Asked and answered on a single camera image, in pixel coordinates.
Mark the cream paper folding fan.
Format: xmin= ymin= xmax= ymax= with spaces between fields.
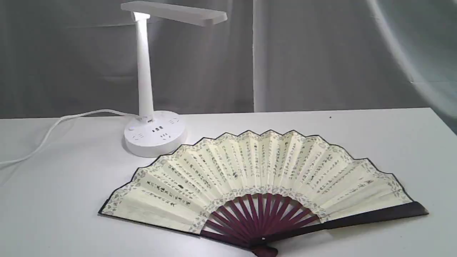
xmin=98 ymin=130 xmax=429 ymax=257

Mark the white desk lamp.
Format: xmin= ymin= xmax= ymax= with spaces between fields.
xmin=120 ymin=0 xmax=227 ymax=158

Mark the white lamp power cable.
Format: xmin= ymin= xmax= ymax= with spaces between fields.
xmin=0 ymin=109 xmax=139 ymax=166

